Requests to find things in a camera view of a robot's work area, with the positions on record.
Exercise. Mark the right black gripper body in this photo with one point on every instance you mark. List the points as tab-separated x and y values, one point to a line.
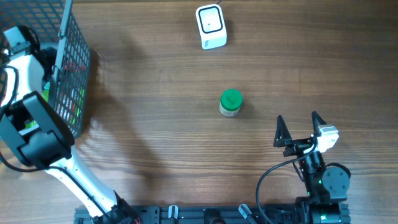
297	146

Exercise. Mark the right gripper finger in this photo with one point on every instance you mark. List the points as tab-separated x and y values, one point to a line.
317	121
282	136

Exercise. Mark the green lid jar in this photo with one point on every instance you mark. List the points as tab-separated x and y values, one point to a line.
230	102

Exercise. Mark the red stick packet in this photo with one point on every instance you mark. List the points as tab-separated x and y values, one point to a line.
74	67

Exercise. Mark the green snack bag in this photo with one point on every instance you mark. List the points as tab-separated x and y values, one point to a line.
45	95

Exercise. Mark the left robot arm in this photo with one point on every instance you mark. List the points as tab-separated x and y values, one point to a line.
39	138

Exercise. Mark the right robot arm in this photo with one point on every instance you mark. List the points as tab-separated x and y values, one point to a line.
326	184

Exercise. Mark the white barcode scanner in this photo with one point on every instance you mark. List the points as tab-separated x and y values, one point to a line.
211	26

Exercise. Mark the grey plastic mesh basket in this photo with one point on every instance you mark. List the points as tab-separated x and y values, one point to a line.
55	25

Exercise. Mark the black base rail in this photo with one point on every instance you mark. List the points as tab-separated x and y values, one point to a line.
224	214

